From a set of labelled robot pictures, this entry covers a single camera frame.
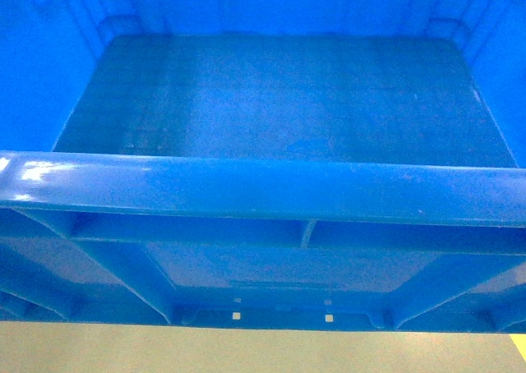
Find blue plastic crate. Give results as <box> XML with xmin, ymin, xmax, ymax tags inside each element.
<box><xmin>1</xmin><ymin>0</ymin><xmax>525</xmax><ymax>334</ymax></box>

